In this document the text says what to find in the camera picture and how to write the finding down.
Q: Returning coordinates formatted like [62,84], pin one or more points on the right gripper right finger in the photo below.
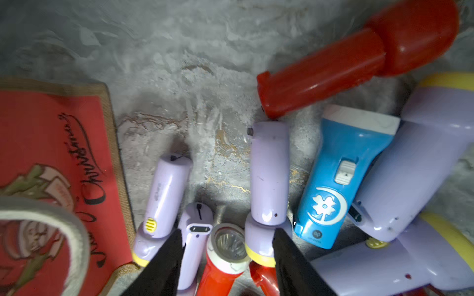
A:
[296,276]

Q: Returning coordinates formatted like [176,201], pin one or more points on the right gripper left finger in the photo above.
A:
[161,276]

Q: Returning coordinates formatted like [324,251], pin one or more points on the red jute Christmas tote bag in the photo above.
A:
[59,146]

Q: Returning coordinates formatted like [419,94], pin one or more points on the purple flashlight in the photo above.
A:
[167,190]
[430,251]
[195,225]
[269,186]
[436,129]

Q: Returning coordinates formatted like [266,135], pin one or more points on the blue white flashlight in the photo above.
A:
[351,139]

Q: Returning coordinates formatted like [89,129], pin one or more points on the red flashlight top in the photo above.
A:
[400,38]

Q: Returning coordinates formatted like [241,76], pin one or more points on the purple flashlight beside red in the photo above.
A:
[195,225]

